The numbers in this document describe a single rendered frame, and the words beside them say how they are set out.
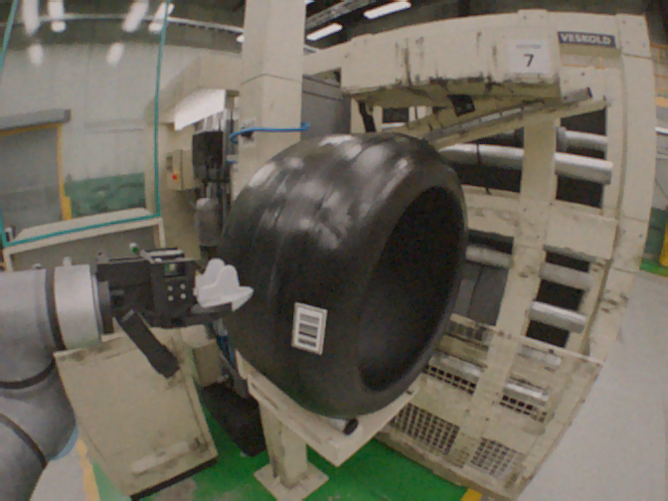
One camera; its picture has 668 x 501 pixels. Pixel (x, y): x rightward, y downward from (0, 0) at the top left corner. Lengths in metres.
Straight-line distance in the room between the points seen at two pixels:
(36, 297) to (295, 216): 0.32
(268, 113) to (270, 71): 0.11
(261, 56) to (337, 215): 0.54
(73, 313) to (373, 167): 0.40
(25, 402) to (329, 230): 0.41
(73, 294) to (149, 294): 0.09
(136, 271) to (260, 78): 0.58
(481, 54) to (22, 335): 0.88
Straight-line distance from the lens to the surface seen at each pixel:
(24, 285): 0.35
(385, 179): 0.42
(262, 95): 0.78
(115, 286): 0.35
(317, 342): 0.38
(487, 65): 0.74
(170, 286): 0.35
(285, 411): 0.78
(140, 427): 1.37
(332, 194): 0.39
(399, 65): 0.83
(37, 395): 0.38
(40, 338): 0.34
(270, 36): 0.83
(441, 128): 0.88
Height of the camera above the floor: 1.42
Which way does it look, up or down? 16 degrees down
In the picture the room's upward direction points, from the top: 1 degrees clockwise
